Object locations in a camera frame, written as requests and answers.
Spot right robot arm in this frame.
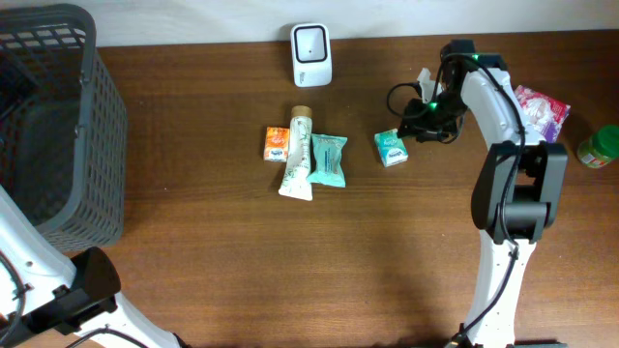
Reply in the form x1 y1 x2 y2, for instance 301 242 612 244
398 40 568 347

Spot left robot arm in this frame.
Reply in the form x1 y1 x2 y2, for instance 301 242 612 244
1 190 187 347

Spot small orange box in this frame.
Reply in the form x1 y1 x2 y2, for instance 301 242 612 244
263 127 289 162

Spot teal wet wipes pouch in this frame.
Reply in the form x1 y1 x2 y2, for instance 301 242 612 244
308 133 347 188

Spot white tube with tan cap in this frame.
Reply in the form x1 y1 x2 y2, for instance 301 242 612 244
279 105 312 201

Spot red purple tissue pack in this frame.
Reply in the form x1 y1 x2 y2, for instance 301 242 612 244
515 85 571 143

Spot green jar with green lid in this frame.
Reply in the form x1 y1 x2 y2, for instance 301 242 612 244
576 125 618 169

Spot grey plastic mesh basket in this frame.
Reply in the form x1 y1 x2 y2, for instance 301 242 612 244
1 4 129 251

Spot small teal box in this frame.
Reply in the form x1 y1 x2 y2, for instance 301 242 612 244
374 129 408 167

